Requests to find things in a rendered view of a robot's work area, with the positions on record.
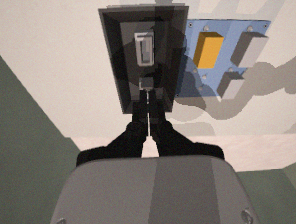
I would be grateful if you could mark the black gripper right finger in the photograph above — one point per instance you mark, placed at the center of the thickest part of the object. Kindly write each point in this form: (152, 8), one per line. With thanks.
(170, 142)

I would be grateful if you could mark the yellow-orange block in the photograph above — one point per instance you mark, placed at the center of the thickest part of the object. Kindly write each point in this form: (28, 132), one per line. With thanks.
(207, 49)

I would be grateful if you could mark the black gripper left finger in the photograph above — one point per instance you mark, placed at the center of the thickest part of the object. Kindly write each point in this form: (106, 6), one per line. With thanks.
(127, 144)

